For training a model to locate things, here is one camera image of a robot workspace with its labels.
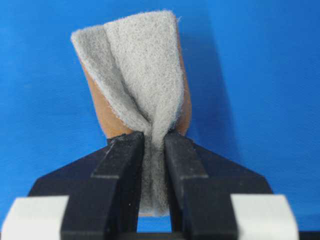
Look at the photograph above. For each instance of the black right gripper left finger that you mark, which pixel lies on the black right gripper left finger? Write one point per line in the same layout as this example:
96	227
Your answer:
92	198

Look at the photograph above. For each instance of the blue table cloth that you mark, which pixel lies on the blue table cloth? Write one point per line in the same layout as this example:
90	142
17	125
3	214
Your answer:
253	68

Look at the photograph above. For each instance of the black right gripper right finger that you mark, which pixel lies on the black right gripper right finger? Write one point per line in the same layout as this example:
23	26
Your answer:
213	198

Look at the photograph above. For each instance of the grey orange sponge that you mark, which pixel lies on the grey orange sponge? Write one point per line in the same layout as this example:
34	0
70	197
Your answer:
136	65

